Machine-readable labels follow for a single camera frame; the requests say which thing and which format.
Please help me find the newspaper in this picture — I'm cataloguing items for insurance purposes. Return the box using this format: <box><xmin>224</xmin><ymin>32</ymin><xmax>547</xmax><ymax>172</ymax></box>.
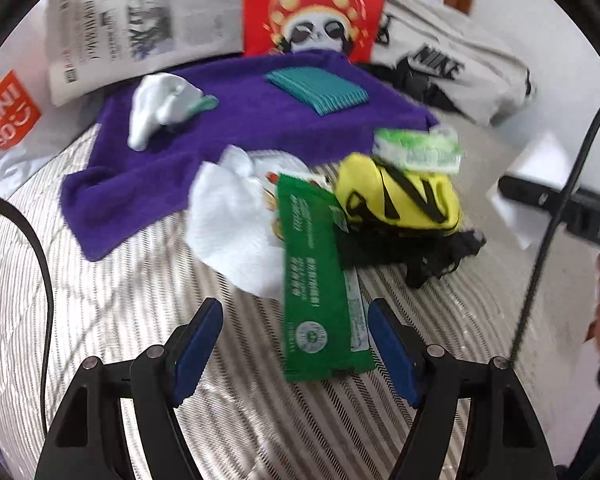
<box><xmin>45</xmin><ymin>0</ymin><xmax>246</xmax><ymax>108</ymax></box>

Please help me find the large white sponge block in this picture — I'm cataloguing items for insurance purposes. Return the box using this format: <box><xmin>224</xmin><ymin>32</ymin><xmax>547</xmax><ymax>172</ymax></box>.
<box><xmin>486</xmin><ymin>131</ymin><xmax>567</xmax><ymax>252</ymax></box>

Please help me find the white glove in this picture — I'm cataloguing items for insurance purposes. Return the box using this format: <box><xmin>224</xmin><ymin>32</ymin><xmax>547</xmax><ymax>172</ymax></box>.
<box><xmin>127</xmin><ymin>74</ymin><xmax>206</xmax><ymax>152</ymax></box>

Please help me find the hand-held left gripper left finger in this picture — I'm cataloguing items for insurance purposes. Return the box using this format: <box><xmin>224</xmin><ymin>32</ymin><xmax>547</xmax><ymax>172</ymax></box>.
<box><xmin>34</xmin><ymin>297</ymin><xmax>226</xmax><ymax>480</ymax></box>

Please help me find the yellow pouch with black straps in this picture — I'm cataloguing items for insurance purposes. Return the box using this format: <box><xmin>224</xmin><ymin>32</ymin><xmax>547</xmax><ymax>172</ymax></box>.
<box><xmin>334</xmin><ymin>152</ymin><xmax>487</xmax><ymax>290</ymax></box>

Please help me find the white cloth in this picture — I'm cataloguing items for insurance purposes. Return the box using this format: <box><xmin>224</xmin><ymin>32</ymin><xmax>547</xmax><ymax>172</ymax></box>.
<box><xmin>187</xmin><ymin>144</ymin><xmax>288</xmax><ymax>301</ymax></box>

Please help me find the long dark green packet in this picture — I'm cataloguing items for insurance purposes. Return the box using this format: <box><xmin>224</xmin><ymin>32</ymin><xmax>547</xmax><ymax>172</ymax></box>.
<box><xmin>276</xmin><ymin>172</ymin><xmax>373</xmax><ymax>385</ymax></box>

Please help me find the grey waist bag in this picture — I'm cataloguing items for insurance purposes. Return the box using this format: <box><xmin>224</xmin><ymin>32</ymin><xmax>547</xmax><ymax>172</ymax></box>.
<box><xmin>360</xmin><ymin>0</ymin><xmax>538</xmax><ymax>128</ymax></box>

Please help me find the green and white tissue pack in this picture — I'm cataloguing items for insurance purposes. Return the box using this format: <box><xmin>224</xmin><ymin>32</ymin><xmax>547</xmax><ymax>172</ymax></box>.
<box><xmin>371</xmin><ymin>126</ymin><xmax>465</xmax><ymax>175</ymax></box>

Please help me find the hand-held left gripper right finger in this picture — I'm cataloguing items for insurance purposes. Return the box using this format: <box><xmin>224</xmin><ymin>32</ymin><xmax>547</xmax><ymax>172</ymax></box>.
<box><xmin>367</xmin><ymin>297</ymin><xmax>561</xmax><ymax>480</ymax></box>

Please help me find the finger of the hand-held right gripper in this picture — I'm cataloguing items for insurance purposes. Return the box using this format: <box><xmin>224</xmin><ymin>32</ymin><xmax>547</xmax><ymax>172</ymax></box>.
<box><xmin>499</xmin><ymin>174</ymin><xmax>581</xmax><ymax>217</ymax></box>

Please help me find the striped bed sheet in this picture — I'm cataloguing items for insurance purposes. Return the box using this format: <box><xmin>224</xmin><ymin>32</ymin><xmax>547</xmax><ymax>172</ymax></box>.
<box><xmin>0</xmin><ymin>125</ymin><xmax>600</xmax><ymax>480</ymax></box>

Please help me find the teal ribbed cloth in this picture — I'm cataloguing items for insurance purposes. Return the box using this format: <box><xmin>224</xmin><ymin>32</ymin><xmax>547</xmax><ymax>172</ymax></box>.
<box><xmin>264</xmin><ymin>66</ymin><xmax>370</xmax><ymax>117</ymax></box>

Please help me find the white plastic bag red logo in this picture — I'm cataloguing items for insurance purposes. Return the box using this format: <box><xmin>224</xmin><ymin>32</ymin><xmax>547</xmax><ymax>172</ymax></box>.
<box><xmin>0</xmin><ymin>67</ymin><xmax>88</xmax><ymax>186</ymax></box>

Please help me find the purple towel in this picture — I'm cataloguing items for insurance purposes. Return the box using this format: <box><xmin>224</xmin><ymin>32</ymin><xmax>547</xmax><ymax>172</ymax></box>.
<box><xmin>61</xmin><ymin>52</ymin><xmax>441</xmax><ymax>263</ymax></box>

